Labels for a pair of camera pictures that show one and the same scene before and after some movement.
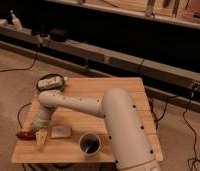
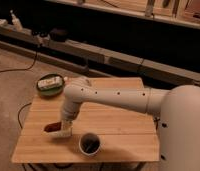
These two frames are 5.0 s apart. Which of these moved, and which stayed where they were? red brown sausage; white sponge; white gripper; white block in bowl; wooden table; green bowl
Moved: white gripper; red brown sausage
Stayed: white block in bowl; green bowl; white sponge; wooden table
